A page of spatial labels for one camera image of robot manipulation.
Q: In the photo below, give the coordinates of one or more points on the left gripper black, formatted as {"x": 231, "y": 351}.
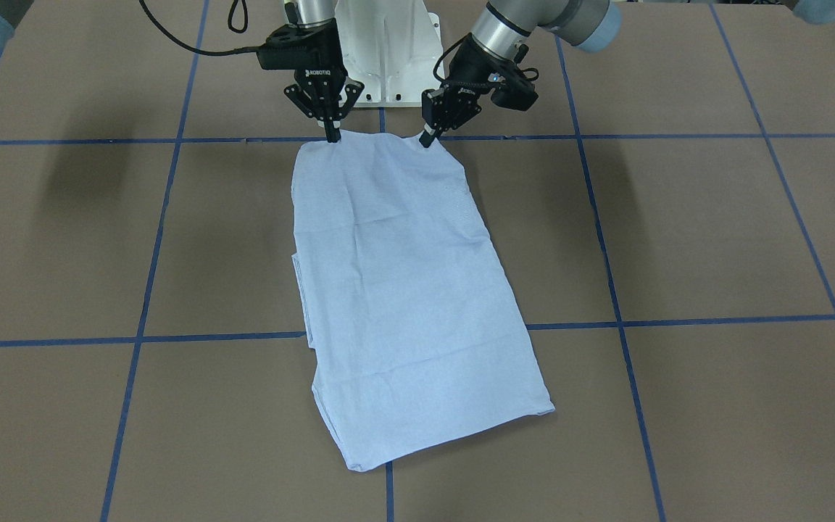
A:
{"x": 470, "y": 67}

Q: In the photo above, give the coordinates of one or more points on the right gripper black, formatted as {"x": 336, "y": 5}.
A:
{"x": 323, "y": 64}

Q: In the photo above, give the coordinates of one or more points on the blue striped button shirt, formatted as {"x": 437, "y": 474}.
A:
{"x": 417, "y": 334}

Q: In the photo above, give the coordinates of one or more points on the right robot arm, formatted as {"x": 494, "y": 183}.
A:
{"x": 308, "y": 14}

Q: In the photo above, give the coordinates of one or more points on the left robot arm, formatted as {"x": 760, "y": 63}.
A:
{"x": 589, "y": 26}

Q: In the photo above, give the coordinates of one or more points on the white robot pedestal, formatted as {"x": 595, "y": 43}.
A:
{"x": 389, "y": 47}

